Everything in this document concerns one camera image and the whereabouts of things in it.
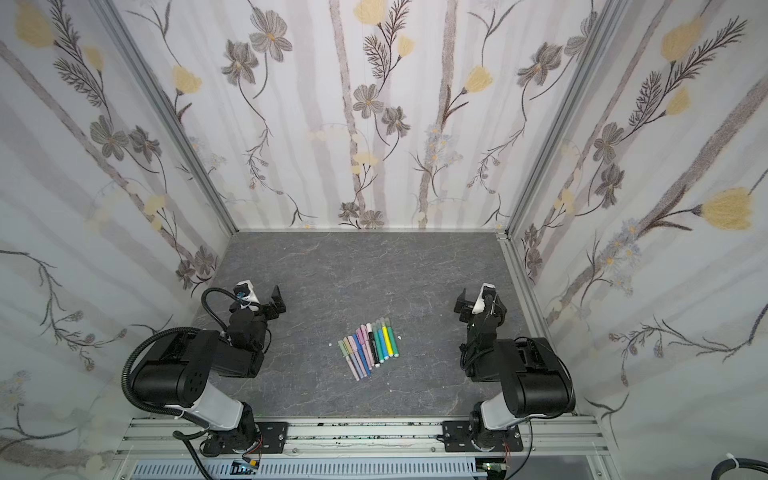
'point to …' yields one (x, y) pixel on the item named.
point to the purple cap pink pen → (362, 343)
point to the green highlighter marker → (392, 338)
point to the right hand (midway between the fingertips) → (476, 288)
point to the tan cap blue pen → (351, 352)
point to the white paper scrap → (330, 344)
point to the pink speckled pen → (368, 343)
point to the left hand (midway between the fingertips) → (256, 282)
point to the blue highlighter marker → (382, 341)
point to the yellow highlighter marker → (386, 338)
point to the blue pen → (361, 354)
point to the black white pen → (374, 346)
